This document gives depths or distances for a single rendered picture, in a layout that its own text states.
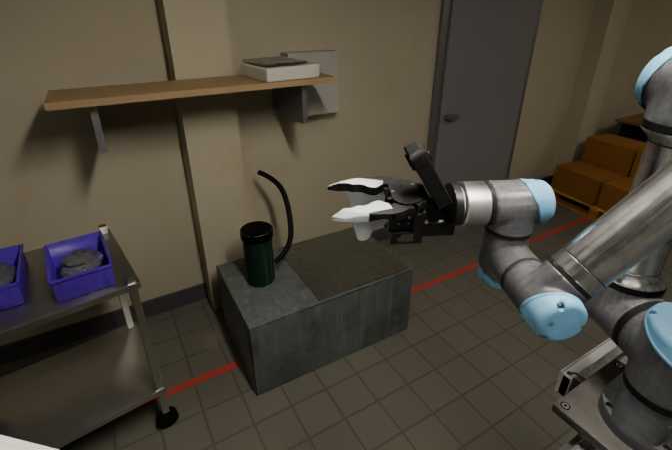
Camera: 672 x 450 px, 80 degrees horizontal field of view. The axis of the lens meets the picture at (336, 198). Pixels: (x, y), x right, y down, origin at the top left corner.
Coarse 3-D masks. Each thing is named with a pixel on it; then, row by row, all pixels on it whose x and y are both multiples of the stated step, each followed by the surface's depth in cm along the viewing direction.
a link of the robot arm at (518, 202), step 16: (496, 192) 64; (512, 192) 64; (528, 192) 64; (544, 192) 64; (496, 208) 63; (512, 208) 63; (528, 208) 64; (544, 208) 64; (496, 224) 66; (512, 224) 65; (528, 224) 65
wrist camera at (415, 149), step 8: (416, 144) 60; (408, 152) 59; (416, 152) 58; (424, 152) 58; (408, 160) 60; (416, 160) 58; (424, 160) 59; (432, 160) 60; (416, 168) 59; (424, 168) 59; (432, 168) 59; (424, 176) 60; (432, 176) 60; (424, 184) 61; (432, 184) 61; (440, 184) 61; (432, 192) 62; (440, 192) 62; (440, 200) 63; (448, 200) 63; (440, 208) 63
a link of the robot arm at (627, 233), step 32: (640, 192) 54; (608, 224) 55; (640, 224) 52; (576, 256) 56; (608, 256) 54; (640, 256) 53; (512, 288) 61; (544, 288) 57; (576, 288) 55; (544, 320) 55; (576, 320) 55
